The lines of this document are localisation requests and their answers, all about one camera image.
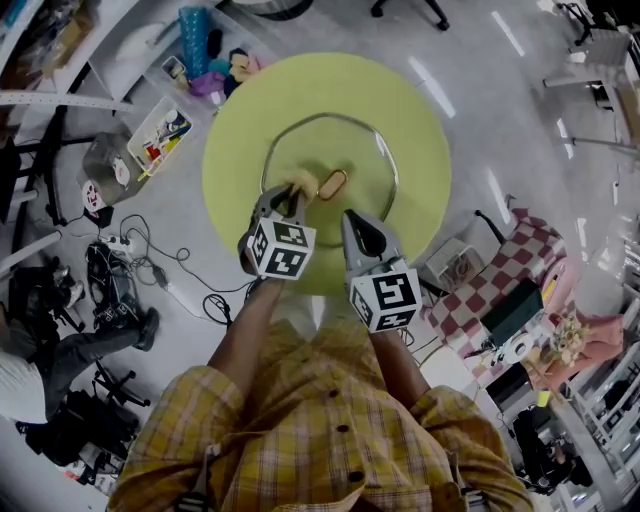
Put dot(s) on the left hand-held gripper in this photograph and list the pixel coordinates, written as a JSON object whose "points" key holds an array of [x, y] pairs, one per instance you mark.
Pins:
{"points": [[282, 250]]}

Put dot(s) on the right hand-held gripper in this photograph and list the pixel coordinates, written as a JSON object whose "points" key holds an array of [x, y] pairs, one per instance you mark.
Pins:
{"points": [[385, 300]]}

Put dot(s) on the person's left forearm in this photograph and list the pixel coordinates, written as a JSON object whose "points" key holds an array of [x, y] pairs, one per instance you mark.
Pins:
{"points": [[245, 330]]}

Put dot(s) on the person's right forearm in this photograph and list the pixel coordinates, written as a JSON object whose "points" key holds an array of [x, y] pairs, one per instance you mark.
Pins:
{"points": [[395, 360]]}

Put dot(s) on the round table green tablecloth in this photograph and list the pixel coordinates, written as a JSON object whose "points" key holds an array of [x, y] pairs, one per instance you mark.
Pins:
{"points": [[240, 125]]}

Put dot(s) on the white round stool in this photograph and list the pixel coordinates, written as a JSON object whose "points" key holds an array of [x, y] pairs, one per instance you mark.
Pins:
{"points": [[450, 367]]}

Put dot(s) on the white storage bin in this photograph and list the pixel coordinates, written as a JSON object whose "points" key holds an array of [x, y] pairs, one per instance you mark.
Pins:
{"points": [[160, 135]]}

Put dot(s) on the purple bag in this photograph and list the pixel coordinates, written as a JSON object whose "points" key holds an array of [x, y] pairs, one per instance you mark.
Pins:
{"points": [[207, 84]]}

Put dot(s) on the dark green box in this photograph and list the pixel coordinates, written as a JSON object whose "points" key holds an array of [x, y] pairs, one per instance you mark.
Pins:
{"points": [[515, 310]]}

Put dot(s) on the pink white checkered cloth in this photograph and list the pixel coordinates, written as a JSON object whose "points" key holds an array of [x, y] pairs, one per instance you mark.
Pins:
{"points": [[530, 250]]}

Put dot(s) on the white power strip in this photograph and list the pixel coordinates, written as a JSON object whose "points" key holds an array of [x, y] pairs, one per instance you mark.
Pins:
{"points": [[117, 244]]}

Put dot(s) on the white tape roll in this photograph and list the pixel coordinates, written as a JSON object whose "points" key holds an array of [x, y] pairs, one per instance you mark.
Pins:
{"points": [[515, 350]]}

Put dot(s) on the small clear plastic box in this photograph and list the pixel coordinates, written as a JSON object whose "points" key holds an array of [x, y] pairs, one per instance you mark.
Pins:
{"points": [[175, 69]]}

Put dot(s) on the small black box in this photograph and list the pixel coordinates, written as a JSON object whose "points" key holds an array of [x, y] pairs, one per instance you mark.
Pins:
{"points": [[105, 216]]}

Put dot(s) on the clear plastic container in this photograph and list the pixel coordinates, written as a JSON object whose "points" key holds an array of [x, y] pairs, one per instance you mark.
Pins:
{"points": [[102, 162]]}

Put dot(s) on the black equipment bundle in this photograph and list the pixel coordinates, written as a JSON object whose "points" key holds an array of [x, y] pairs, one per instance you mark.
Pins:
{"points": [[112, 290]]}

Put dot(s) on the white round spool red print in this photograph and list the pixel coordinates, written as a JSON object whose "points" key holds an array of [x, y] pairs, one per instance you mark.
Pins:
{"points": [[94, 196]]}

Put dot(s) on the pink round stool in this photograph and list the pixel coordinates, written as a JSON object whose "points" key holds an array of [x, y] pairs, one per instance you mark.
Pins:
{"points": [[562, 280]]}

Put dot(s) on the flat black box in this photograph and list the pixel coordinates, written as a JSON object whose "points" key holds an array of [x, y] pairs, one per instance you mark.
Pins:
{"points": [[512, 387]]}

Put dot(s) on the person's yellow plaid shirt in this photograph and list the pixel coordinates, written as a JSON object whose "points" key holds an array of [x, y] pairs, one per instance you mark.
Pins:
{"points": [[310, 435]]}

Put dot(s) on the white woven basket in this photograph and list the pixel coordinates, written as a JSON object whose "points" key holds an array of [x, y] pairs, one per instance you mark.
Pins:
{"points": [[275, 7]]}

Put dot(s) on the flower bouquet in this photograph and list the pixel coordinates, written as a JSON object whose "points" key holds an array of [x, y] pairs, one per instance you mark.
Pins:
{"points": [[570, 337]]}

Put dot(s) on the black office chair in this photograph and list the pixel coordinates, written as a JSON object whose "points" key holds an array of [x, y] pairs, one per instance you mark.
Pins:
{"points": [[439, 19]]}

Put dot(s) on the black chair base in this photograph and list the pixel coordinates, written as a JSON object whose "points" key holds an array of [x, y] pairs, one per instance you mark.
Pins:
{"points": [[120, 387]]}

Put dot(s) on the white shelf rack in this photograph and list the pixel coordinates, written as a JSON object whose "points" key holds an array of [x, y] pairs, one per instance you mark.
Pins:
{"points": [[60, 100]]}

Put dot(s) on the pink cushion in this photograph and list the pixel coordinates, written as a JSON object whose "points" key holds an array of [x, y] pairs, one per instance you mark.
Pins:
{"points": [[605, 335]]}

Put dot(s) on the cardboard box with plastic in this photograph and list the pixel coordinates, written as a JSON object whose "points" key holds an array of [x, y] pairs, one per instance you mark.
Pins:
{"points": [[72, 40]]}

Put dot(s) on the white desk wooden top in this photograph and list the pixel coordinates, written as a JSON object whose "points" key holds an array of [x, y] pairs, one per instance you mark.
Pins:
{"points": [[607, 55]]}

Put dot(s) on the black desk frame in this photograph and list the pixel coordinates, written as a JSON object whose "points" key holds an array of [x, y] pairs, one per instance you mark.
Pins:
{"points": [[55, 165]]}

